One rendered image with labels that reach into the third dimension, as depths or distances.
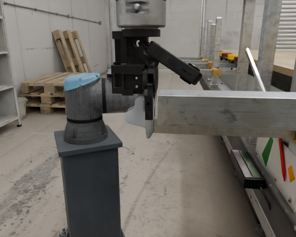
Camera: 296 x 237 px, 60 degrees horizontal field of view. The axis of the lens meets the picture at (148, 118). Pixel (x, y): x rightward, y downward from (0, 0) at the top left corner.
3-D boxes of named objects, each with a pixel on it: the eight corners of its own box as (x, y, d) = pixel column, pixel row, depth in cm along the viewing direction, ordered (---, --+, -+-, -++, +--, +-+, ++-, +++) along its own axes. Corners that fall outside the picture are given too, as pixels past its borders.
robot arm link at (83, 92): (68, 111, 116) (65, 72, 111) (106, 109, 119) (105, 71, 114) (63, 121, 102) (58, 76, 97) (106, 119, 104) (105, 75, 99)
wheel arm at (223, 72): (175, 75, 171) (175, 68, 170) (175, 74, 174) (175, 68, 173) (242, 76, 166) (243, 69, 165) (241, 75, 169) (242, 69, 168)
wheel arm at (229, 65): (175, 67, 194) (175, 62, 193) (175, 67, 197) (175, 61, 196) (235, 68, 189) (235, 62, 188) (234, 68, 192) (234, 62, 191)
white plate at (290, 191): (292, 212, 48) (301, 164, 45) (253, 154, 73) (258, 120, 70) (295, 212, 48) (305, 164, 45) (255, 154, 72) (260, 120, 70)
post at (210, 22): (204, 79, 222) (208, 19, 208) (204, 78, 226) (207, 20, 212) (208, 79, 222) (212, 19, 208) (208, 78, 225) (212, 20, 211)
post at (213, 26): (207, 89, 200) (211, 23, 186) (206, 88, 203) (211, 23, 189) (211, 89, 199) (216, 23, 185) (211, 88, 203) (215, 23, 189)
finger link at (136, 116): (126, 136, 54) (125, 93, 51) (154, 138, 53) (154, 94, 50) (122, 142, 51) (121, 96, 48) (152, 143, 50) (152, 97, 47)
